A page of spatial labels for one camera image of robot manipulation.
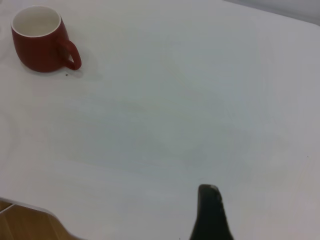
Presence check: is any red ceramic mug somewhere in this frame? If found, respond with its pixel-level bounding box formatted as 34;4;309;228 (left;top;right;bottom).
10;6;83;74

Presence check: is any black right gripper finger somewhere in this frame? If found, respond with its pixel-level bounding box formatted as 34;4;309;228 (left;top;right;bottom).
188;184;235;240

